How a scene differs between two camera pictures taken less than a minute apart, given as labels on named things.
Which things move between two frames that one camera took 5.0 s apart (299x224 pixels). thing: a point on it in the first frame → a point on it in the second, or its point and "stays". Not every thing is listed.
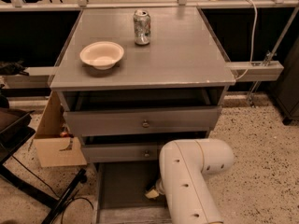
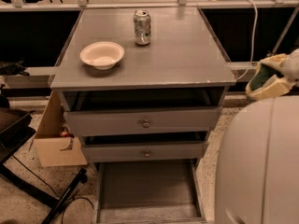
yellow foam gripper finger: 151,194 → 278,60
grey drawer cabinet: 172,89 stays
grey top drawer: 80,123 stays
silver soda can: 141,19 stays
